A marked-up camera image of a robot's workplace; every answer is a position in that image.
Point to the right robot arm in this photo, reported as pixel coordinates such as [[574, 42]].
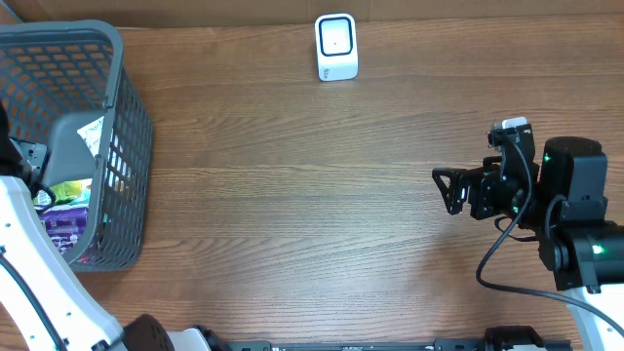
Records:
[[562, 201]]

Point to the grey plastic mesh basket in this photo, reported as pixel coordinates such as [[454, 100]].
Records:
[[56, 77]]

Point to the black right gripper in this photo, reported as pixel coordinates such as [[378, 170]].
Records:
[[480, 181]]

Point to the purple sanitary pad pack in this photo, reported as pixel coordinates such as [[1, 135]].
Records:
[[65, 225]]

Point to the white barcode scanner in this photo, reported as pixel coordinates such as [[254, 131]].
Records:
[[336, 47]]

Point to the green yellow snack pouch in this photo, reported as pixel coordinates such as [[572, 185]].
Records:
[[72, 192]]

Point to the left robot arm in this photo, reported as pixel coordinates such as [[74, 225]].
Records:
[[47, 303]]

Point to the white bamboo print tube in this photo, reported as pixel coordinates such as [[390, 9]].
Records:
[[91, 135]]

